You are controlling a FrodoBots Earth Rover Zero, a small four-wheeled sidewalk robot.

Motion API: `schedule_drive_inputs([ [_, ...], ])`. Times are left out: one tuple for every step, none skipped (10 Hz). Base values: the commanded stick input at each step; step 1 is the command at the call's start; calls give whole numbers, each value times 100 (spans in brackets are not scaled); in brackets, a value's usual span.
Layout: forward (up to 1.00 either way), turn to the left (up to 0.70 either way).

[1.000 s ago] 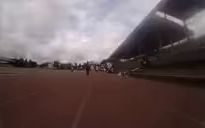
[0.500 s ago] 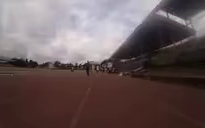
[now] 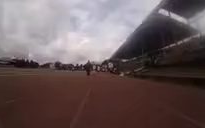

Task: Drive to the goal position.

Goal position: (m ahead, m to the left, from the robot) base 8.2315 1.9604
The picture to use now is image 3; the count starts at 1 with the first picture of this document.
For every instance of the group of people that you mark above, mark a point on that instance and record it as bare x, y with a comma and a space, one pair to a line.
105, 67

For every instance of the person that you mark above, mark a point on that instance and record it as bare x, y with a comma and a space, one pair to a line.
88, 67

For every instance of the red running track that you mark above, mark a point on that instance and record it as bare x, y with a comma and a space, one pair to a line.
123, 103

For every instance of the grandstand building with roof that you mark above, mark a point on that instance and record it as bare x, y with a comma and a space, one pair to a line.
170, 43

